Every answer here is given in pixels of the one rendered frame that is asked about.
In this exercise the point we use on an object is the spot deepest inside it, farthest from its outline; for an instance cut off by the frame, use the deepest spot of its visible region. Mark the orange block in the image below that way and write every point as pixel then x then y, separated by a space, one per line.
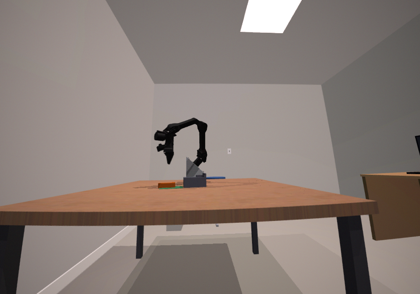
pixel 166 185

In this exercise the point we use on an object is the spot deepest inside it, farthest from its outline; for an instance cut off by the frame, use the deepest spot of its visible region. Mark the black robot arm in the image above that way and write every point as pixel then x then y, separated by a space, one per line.
pixel 175 127

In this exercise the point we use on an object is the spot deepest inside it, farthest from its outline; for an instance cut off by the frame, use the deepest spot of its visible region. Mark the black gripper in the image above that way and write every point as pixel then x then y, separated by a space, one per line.
pixel 169 151

